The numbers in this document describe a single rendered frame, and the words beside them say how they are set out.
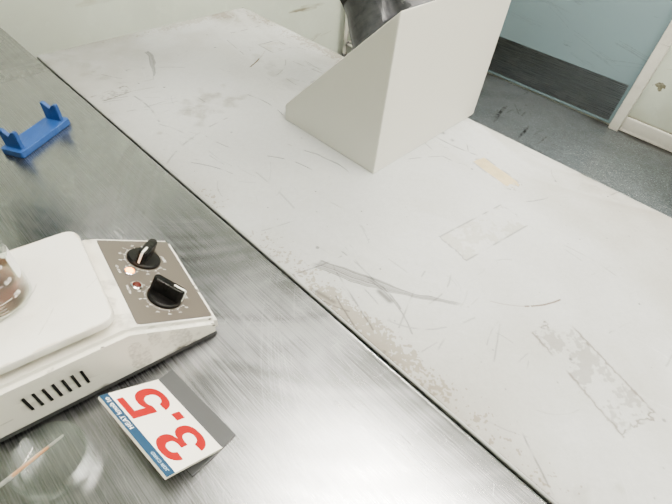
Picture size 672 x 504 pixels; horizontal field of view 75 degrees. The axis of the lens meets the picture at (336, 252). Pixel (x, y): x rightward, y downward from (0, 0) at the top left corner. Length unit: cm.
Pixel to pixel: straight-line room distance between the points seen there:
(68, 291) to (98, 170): 30
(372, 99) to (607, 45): 259
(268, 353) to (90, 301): 16
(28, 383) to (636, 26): 301
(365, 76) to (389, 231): 20
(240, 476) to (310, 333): 15
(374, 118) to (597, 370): 40
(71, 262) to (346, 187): 36
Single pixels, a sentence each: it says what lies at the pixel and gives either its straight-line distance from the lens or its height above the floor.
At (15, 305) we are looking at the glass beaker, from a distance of 42.
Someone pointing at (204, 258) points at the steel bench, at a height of 90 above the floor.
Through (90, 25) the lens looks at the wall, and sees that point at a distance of 197.
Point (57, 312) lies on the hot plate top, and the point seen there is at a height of 99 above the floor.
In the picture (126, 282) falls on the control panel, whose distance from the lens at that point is 45.
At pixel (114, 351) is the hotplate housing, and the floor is 95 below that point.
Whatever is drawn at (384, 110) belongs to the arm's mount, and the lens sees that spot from 60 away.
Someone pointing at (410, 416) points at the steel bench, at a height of 90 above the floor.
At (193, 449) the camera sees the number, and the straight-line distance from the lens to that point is 40.
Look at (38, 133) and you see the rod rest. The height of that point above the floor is 91.
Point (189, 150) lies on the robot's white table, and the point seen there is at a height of 90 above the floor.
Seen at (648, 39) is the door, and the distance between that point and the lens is 307.
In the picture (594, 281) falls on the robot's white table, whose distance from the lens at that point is 62.
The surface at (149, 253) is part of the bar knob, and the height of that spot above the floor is 96.
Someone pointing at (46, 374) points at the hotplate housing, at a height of 96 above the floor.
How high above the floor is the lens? 129
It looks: 47 degrees down
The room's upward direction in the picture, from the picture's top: 6 degrees clockwise
